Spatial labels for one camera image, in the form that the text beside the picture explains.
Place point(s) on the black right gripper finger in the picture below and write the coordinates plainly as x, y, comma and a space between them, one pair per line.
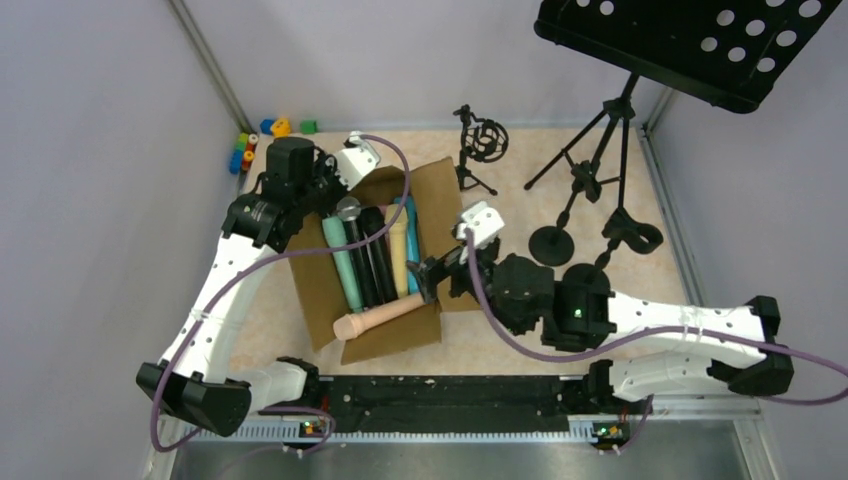
432, 271
428, 289

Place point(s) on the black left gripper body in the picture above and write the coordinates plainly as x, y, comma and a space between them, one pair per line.
333, 183

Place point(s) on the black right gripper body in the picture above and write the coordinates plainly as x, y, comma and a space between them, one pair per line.
454, 273

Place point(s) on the black round-base stand with clip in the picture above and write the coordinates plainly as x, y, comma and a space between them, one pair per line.
553, 245

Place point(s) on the black microphone silver grille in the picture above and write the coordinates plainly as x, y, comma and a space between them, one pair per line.
348, 211

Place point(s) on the brown cardboard box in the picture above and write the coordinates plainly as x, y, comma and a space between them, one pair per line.
323, 295

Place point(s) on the beige pink microphone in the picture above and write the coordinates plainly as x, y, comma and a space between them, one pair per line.
351, 326

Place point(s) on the black round-base stand with holder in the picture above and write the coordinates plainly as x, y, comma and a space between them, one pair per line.
621, 228

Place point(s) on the black shock mount tripod stand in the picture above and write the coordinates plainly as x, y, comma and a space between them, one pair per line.
482, 140

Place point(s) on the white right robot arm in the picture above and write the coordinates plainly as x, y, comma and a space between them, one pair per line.
637, 347

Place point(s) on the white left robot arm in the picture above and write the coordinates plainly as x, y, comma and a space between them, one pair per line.
192, 380

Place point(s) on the black music stand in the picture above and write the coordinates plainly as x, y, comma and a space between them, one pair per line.
728, 54

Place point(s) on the cream yellow microphone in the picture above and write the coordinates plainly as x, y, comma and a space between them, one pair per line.
397, 245

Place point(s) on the green toy block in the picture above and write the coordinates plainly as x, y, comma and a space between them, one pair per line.
308, 127

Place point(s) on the mint green microphone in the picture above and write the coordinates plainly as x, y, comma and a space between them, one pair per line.
335, 236

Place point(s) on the blue toy block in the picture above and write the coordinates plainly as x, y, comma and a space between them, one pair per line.
266, 126

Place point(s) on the blue cylinder toy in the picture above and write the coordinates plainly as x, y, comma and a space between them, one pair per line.
236, 161

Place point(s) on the green cylinder toy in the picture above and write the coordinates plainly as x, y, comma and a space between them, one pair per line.
242, 141

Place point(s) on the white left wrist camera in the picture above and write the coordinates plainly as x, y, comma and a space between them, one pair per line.
355, 161

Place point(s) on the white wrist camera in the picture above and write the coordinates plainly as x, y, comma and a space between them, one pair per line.
355, 161
484, 221

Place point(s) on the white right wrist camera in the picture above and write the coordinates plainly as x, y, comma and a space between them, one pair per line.
484, 221

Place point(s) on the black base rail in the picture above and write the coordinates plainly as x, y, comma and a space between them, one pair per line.
471, 407

